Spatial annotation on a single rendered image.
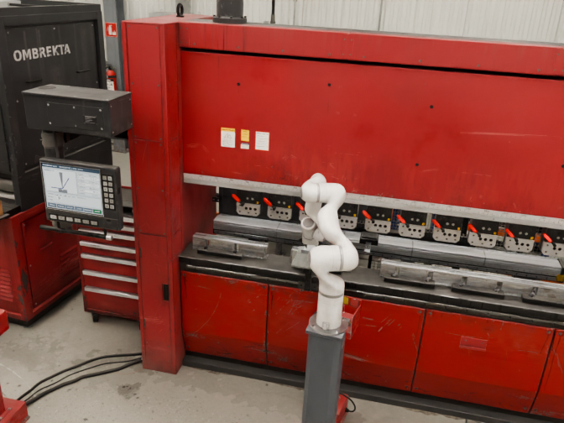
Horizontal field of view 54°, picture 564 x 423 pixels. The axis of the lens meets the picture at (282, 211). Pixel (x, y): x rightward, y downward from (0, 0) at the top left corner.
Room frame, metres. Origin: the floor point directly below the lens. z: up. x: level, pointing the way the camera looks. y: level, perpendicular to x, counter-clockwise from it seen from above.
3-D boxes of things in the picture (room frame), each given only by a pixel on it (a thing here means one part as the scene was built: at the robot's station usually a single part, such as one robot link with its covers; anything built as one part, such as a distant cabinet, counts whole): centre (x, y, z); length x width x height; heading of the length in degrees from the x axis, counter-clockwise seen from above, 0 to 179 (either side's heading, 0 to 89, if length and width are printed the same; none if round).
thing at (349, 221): (3.08, -0.38, 1.26); 0.15 x 0.09 x 0.17; 79
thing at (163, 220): (3.48, 0.71, 1.15); 0.85 x 0.25 x 2.30; 169
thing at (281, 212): (3.15, 0.01, 1.26); 0.15 x 0.09 x 0.17; 79
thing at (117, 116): (2.89, 1.11, 1.53); 0.51 x 0.25 x 0.85; 77
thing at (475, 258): (3.32, -0.66, 0.93); 2.30 x 0.14 x 0.10; 79
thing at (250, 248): (3.22, 0.33, 0.92); 0.50 x 0.06 x 0.10; 79
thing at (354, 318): (2.74, -0.37, 0.75); 0.20 x 0.16 x 0.18; 67
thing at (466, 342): (2.75, -1.19, 0.59); 0.15 x 0.02 x 0.07; 79
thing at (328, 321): (2.27, -0.25, 1.09); 0.19 x 0.19 x 0.18
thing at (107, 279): (3.75, 1.19, 0.50); 0.50 x 0.50 x 1.00; 79
